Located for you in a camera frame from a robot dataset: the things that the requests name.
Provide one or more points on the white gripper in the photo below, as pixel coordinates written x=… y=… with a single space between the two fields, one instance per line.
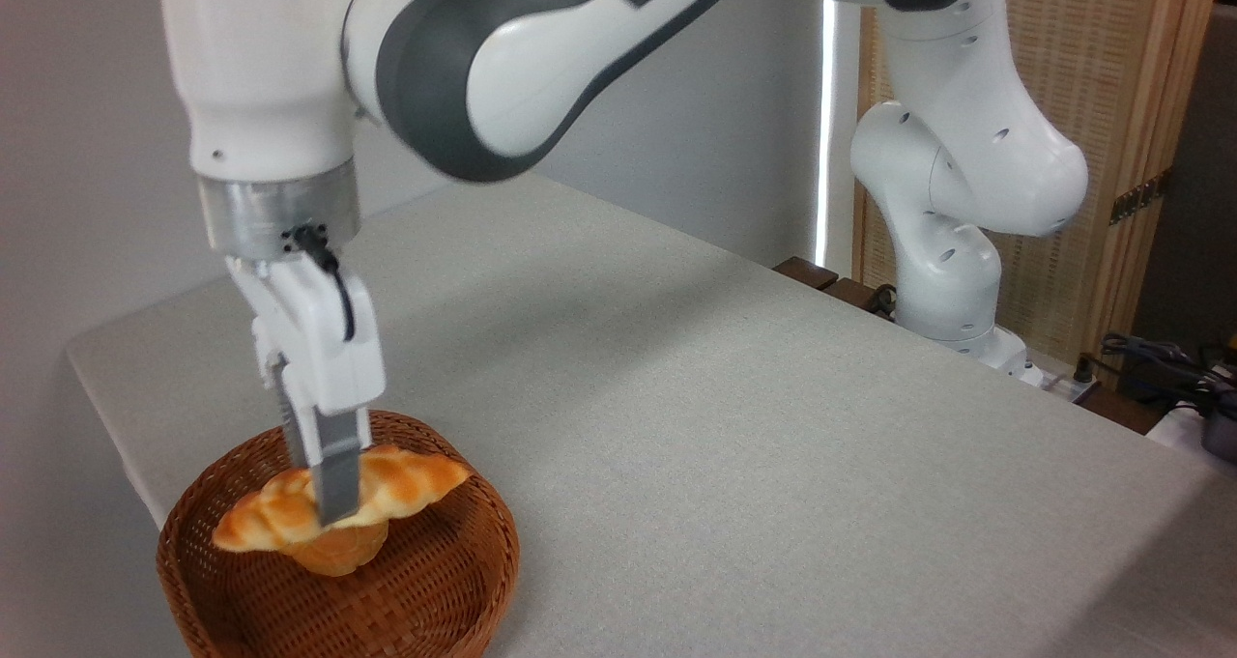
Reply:
x=319 y=349

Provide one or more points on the long braided bread loaf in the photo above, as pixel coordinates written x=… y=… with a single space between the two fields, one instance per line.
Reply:
x=416 y=484

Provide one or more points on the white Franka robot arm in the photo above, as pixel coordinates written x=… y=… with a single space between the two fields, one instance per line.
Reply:
x=261 y=78

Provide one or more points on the round golden bread bun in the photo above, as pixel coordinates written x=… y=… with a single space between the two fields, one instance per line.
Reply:
x=338 y=552

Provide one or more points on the brown woven wicker basket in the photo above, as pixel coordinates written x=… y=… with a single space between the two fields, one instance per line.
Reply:
x=435 y=581

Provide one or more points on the grey tablecloth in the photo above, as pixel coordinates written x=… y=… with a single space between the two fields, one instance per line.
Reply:
x=821 y=445

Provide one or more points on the dark wooden block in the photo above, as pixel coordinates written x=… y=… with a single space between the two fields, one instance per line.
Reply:
x=855 y=295
x=805 y=272

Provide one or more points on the bright vertical light strip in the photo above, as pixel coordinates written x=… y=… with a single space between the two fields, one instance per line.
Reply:
x=824 y=136

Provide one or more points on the brass screen hinge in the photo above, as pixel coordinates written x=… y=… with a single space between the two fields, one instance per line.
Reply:
x=1138 y=197

